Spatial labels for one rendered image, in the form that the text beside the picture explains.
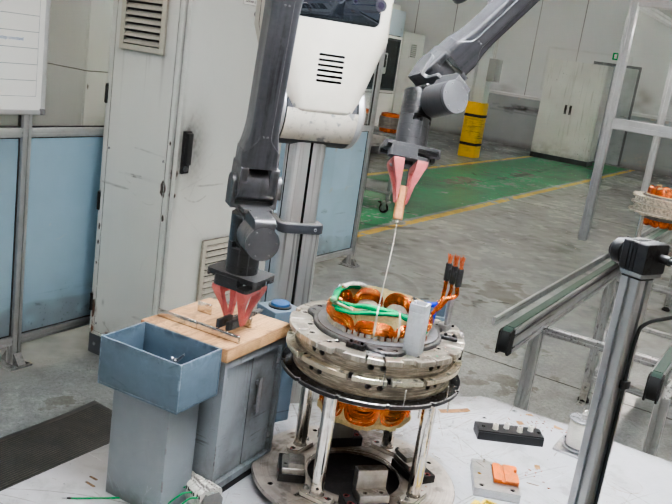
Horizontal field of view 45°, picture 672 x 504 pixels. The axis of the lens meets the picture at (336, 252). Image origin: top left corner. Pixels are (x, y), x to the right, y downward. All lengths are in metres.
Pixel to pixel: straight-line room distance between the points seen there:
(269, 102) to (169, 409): 0.51
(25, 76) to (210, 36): 0.77
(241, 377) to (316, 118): 0.62
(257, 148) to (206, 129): 2.36
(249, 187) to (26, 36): 2.34
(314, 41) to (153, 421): 0.86
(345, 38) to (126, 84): 2.06
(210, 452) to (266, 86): 0.63
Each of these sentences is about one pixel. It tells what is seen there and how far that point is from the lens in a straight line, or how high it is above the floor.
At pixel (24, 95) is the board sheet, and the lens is 3.61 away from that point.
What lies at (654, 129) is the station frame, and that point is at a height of 1.40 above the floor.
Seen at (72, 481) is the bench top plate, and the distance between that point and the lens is 1.55.
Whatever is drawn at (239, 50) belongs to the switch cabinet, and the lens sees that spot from 3.79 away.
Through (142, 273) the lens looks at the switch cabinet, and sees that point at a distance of 3.76.
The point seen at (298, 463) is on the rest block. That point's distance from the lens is 1.53.
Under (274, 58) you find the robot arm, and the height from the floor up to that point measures 1.54.
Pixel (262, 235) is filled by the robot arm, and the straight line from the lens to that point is 1.30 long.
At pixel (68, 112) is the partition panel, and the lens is 3.82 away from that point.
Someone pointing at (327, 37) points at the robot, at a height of 1.59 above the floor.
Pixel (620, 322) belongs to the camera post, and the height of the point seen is 1.29.
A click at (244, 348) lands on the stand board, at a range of 1.42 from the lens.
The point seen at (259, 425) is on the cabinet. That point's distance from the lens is 1.58.
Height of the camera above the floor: 1.57
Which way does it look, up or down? 14 degrees down
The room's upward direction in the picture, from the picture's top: 8 degrees clockwise
